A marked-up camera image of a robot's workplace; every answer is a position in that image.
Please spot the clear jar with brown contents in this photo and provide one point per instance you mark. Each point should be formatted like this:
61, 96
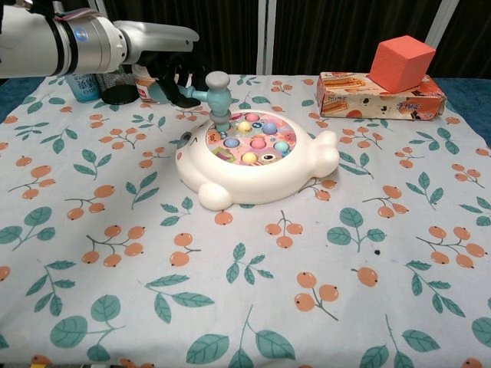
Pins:
144, 90

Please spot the orange foam cube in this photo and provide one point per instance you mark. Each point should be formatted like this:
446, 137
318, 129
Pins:
401, 63

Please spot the floral print tablecloth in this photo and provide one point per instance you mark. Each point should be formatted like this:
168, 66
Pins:
153, 237

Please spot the teal grey toy hammer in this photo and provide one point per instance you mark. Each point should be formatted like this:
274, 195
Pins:
218, 99

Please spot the black mesh pen holder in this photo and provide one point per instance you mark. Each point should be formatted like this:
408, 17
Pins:
117, 90

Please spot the orange biscuit box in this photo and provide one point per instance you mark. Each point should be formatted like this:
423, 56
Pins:
356, 103

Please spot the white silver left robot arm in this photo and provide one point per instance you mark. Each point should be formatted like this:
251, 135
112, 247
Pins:
50, 42

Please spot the black folding screen panel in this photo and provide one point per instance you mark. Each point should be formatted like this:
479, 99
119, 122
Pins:
468, 34
337, 30
230, 30

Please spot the white fish toy game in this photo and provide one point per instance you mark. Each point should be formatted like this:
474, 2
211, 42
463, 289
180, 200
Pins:
261, 172

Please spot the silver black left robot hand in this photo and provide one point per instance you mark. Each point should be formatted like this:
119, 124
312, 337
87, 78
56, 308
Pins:
161, 40

